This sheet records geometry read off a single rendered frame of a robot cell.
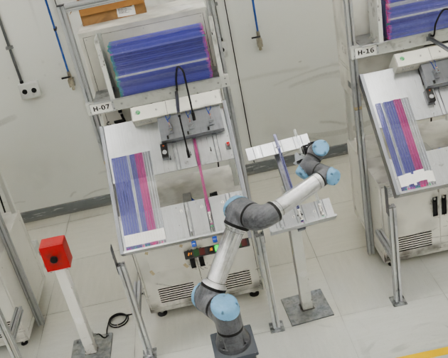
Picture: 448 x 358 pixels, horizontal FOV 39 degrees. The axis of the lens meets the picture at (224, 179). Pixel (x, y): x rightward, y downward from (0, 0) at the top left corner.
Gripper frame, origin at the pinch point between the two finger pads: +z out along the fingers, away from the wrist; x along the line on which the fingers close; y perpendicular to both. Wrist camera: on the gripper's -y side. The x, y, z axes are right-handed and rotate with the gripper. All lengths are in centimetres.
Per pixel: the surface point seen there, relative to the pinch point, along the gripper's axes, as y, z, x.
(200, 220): -15, 12, 60
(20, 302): -34, 78, 176
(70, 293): -35, 42, 139
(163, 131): 35, 16, 67
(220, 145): 20.9, 17.9, 39.9
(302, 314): -81, 51, 15
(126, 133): 41, 24, 86
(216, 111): 39, 15, 37
